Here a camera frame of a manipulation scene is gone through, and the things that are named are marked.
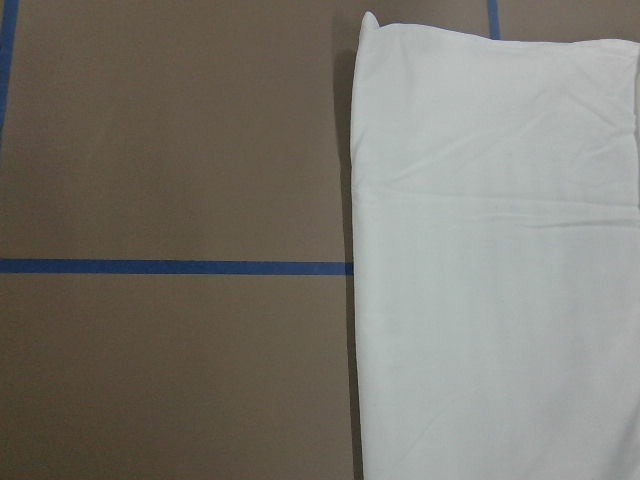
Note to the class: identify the white long-sleeve printed shirt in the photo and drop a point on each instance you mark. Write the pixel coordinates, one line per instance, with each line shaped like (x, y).
(495, 194)

